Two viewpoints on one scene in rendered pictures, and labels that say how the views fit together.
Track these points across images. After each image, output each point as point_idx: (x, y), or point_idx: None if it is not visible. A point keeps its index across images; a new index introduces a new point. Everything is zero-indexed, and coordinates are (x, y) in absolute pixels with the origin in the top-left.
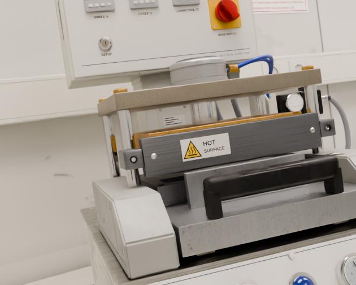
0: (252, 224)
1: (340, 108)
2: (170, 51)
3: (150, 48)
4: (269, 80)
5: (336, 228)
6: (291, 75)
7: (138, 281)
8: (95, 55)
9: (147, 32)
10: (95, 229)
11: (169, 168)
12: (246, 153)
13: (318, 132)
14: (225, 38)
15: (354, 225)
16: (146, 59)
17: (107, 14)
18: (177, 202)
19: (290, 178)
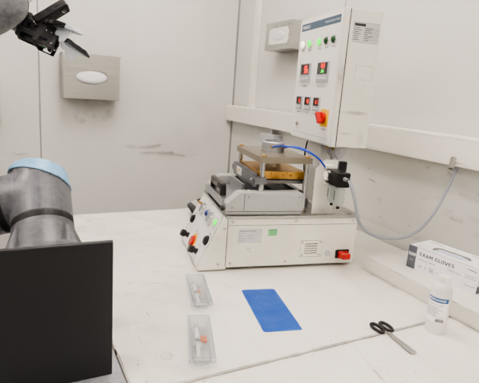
0: (212, 191)
1: (350, 190)
2: (309, 131)
3: (305, 128)
4: (252, 155)
5: None
6: (255, 156)
7: (204, 191)
8: (295, 127)
9: (306, 121)
10: None
11: (235, 172)
12: (242, 177)
13: (252, 180)
14: (321, 131)
15: None
16: (303, 133)
17: (299, 110)
18: None
19: (216, 184)
